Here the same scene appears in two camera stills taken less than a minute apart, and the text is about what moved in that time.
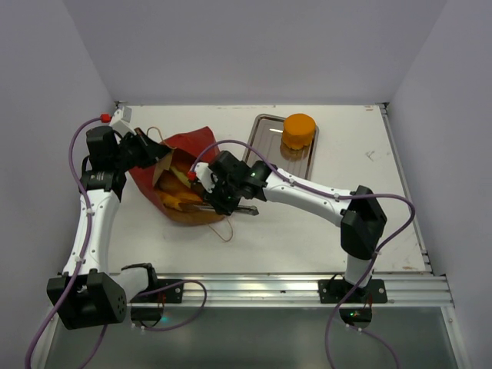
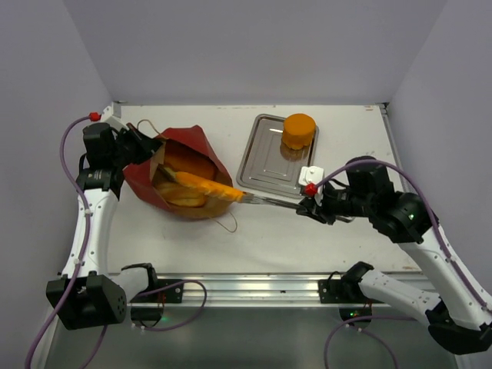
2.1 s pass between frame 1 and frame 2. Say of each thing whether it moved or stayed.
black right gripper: moved
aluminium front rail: stayed
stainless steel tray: stayed
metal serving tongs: moved
